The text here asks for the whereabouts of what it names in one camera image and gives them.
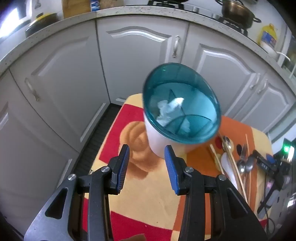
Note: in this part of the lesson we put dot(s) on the white cabinet door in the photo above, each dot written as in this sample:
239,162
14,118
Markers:
27,150
275,104
69,76
219,64
129,58

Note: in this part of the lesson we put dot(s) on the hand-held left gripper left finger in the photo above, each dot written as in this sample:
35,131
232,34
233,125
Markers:
122,166

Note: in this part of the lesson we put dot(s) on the white crumpled tissue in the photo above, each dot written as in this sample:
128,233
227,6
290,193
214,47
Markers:
171,109

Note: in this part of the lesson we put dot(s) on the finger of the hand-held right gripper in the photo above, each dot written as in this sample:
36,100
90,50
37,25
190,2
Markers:
266,163
272,194

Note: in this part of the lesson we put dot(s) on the yellow oil bottle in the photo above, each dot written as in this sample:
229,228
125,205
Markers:
269,34

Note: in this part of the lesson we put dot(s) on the teal rimmed utensil holder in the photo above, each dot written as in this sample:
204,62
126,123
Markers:
157,139

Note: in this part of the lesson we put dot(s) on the yellow lidded casserole pot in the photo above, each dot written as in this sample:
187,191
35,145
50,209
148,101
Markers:
41,24

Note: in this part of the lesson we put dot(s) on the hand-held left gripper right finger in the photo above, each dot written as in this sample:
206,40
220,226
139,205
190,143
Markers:
171,171

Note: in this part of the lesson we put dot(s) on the metal spoon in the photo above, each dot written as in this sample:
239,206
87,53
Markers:
249,163
226,142
241,165

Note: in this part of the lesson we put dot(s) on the white bowl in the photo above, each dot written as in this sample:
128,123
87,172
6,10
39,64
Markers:
270,52

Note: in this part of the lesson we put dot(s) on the orange yellow printed blanket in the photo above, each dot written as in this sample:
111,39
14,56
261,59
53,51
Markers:
138,208

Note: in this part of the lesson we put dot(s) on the black gas stove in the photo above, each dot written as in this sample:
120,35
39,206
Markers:
208,17

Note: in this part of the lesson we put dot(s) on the speckled kitchen countertop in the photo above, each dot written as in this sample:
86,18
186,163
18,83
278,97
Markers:
129,10

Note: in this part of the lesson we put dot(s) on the light bamboo chopstick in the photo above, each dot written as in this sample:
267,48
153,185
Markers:
247,146
216,157

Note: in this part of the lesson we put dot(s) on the blue white packet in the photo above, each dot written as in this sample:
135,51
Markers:
95,5

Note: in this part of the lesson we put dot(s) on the wooden cutting board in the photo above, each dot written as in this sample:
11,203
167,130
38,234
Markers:
76,8

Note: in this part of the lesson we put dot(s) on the white ceramic spoon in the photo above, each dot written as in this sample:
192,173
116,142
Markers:
227,166

